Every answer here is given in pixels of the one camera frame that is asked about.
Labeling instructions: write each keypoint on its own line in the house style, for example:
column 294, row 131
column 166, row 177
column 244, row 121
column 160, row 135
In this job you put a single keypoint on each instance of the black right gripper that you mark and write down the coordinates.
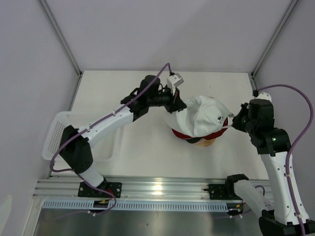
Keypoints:
column 236, row 121

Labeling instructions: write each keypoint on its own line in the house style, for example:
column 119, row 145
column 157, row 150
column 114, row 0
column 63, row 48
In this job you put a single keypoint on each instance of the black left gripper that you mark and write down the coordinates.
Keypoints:
column 177, row 104

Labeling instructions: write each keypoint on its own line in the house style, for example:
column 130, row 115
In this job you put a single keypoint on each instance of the white cap black logo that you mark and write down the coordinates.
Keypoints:
column 203, row 116

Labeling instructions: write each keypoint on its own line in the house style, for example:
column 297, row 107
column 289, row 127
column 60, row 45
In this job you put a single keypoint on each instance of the dark green cap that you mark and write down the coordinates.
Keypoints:
column 193, row 140

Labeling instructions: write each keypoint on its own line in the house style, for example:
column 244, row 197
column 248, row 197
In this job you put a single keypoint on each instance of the red cap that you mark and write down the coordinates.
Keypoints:
column 206, row 137

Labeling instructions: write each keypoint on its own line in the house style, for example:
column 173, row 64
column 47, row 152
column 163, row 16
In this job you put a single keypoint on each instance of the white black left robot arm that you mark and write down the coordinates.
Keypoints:
column 77, row 143

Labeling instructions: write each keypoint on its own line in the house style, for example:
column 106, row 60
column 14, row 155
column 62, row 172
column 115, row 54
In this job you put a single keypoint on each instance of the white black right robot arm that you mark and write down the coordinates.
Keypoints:
column 285, row 215

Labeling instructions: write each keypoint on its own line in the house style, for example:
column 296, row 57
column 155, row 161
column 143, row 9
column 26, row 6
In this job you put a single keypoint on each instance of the wooden hat stand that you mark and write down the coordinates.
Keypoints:
column 210, row 142

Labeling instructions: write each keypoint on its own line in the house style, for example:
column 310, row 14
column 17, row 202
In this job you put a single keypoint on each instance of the white plastic bin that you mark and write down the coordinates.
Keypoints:
column 104, row 151

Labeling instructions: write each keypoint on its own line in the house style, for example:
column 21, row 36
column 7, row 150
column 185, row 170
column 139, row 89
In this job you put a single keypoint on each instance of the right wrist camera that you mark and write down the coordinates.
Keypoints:
column 261, row 95

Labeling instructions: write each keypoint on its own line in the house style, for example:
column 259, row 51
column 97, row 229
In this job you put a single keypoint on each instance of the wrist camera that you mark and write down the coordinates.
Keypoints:
column 173, row 81
column 261, row 95

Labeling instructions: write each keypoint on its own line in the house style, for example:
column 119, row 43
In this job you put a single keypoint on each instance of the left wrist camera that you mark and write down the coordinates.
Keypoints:
column 173, row 81

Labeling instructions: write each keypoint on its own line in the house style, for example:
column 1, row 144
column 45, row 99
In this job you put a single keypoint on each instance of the aluminium frame post right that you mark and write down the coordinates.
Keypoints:
column 279, row 29

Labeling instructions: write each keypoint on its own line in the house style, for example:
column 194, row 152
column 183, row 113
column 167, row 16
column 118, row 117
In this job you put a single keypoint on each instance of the aluminium frame post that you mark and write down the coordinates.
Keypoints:
column 279, row 29
column 51, row 19

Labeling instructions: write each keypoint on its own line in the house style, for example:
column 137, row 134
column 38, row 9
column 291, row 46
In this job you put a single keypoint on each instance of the black right mounting bracket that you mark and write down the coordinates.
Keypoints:
column 217, row 192

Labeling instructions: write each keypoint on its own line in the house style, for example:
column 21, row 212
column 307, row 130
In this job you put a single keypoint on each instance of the black mounting bracket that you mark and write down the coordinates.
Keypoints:
column 217, row 192
column 105, row 190

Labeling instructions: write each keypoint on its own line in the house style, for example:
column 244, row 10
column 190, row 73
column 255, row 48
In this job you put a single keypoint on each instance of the aluminium frame post left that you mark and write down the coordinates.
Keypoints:
column 51, row 19

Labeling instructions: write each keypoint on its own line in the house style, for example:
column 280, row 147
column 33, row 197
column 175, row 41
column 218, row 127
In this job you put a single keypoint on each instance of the black left mounting bracket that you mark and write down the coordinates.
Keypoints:
column 105, row 190

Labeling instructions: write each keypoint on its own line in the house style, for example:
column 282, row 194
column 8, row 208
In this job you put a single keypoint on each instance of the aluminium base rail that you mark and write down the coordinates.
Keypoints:
column 133, row 188

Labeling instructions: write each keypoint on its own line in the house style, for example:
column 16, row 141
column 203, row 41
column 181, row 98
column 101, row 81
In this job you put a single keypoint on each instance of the white slotted cable duct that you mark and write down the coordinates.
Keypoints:
column 138, row 205

